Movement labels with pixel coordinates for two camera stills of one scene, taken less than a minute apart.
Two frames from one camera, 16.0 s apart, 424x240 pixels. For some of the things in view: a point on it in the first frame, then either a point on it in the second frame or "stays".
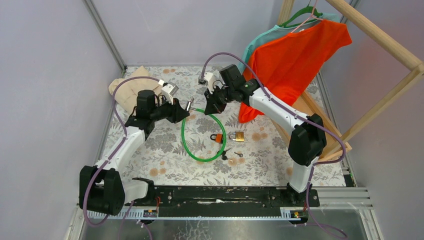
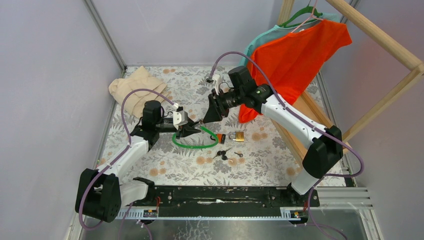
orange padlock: [218, 137] stays
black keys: [224, 157] stays
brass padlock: [239, 136] stays
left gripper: [178, 113] to [187, 130]
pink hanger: [312, 15] stays
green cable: [225, 139] to [197, 147]
